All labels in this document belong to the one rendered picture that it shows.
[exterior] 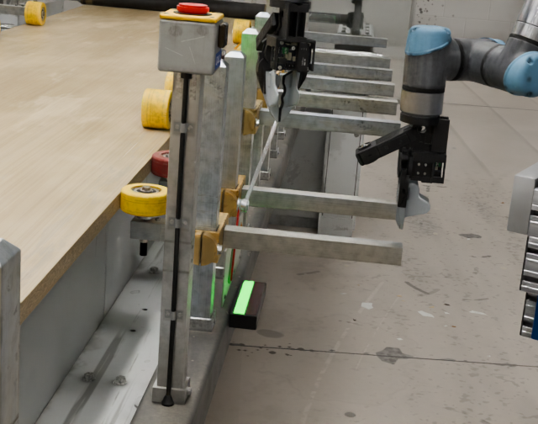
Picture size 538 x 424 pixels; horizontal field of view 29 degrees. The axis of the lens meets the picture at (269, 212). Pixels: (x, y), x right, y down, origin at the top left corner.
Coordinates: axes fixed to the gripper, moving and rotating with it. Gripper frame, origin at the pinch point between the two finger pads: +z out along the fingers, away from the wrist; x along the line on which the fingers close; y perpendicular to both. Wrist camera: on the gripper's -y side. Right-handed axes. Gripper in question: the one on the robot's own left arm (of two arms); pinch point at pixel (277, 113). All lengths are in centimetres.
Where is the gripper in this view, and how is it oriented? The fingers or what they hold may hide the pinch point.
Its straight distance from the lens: 187.6
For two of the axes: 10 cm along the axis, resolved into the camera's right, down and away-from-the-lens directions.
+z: -0.8, 9.7, 2.4
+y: 2.7, 2.5, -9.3
